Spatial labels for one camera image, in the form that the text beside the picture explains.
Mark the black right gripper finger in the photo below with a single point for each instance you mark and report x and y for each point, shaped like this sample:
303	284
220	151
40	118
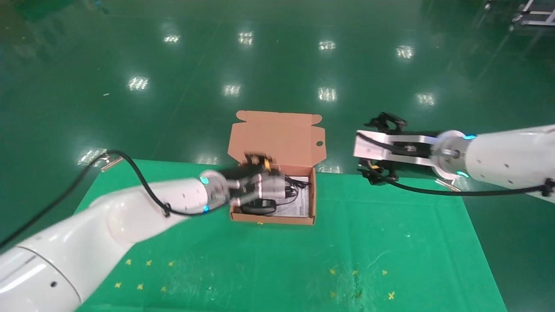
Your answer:
381	118
377	175

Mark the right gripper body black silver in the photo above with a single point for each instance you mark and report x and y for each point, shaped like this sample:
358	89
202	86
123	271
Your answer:
416	141

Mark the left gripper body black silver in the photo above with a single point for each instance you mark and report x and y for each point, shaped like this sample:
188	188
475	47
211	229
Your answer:
271	186

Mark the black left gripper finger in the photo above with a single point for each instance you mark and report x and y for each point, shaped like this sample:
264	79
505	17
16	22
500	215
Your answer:
290	193
292	180

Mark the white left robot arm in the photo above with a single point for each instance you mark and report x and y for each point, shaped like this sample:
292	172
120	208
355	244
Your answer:
130	216

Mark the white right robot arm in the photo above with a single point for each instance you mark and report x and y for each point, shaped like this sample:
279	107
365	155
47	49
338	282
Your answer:
507	160

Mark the orange cardboard box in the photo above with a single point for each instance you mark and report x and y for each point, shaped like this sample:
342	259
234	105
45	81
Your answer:
277	138

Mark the white printed manual sheet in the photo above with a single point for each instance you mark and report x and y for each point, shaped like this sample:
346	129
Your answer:
299	209

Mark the silver binder clip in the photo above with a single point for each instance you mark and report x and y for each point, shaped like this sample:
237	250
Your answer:
112	164
444	183

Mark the green table mat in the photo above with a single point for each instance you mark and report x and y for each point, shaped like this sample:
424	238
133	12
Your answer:
347	242

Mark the white metal cart frame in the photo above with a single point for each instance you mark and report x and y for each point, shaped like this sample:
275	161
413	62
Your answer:
535	13

